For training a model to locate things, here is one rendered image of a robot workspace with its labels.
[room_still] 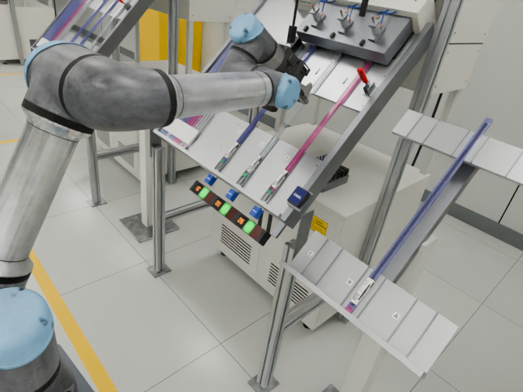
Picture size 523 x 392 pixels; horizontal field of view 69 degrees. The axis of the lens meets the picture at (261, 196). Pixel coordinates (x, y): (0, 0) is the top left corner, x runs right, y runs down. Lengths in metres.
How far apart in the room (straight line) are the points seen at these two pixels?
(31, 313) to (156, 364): 0.91
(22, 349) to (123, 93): 0.41
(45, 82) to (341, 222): 0.96
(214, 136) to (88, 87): 0.75
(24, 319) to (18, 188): 0.21
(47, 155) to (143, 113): 0.19
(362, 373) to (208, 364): 0.62
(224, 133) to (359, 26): 0.53
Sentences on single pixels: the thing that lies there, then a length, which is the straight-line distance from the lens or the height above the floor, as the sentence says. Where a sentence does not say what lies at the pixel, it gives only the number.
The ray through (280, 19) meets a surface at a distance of 1.55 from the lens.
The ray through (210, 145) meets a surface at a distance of 1.30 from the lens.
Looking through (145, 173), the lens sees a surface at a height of 0.34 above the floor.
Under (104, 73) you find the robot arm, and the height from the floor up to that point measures 1.12.
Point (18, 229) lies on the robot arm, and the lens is 0.77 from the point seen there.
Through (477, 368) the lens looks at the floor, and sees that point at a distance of 1.95.
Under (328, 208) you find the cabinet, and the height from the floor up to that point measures 0.62.
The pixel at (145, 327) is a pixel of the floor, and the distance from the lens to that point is 1.69.
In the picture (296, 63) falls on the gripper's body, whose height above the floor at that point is 1.08.
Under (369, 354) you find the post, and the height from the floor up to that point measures 0.44.
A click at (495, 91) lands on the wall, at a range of 2.76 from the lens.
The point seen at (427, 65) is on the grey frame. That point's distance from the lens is 1.31.
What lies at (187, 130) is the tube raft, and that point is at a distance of 1.39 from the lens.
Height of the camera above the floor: 1.28
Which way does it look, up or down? 30 degrees down
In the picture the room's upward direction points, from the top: 9 degrees clockwise
